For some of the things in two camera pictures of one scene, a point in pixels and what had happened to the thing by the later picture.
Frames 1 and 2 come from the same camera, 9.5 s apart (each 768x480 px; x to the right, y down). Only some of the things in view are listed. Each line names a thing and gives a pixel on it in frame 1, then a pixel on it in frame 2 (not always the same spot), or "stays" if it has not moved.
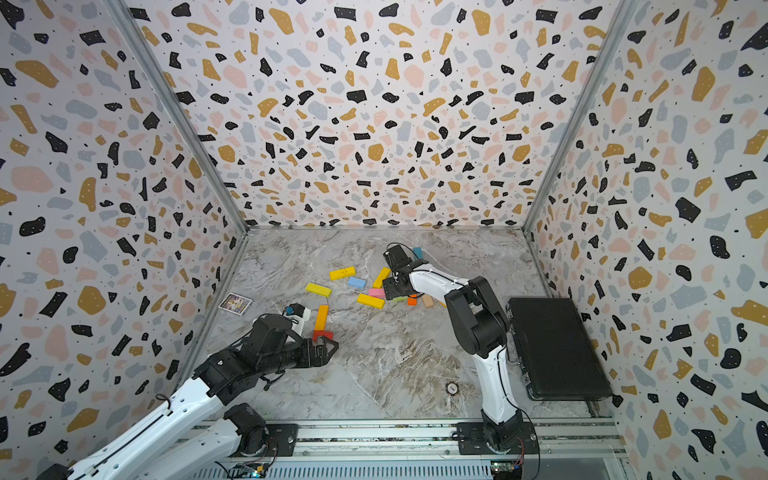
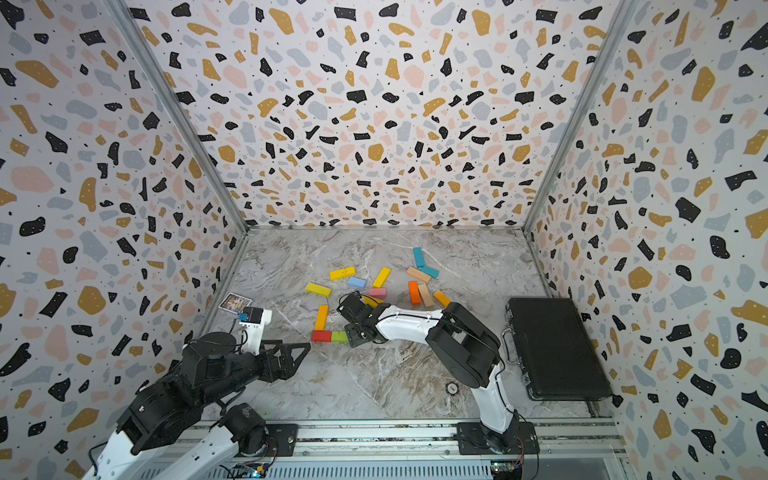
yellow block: [370, 301] stays
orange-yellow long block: [321, 318] stays
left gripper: [310, 360] → [288, 367]
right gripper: [387, 289] → [352, 340]
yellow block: [318, 289] stays
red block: [319, 333] stays
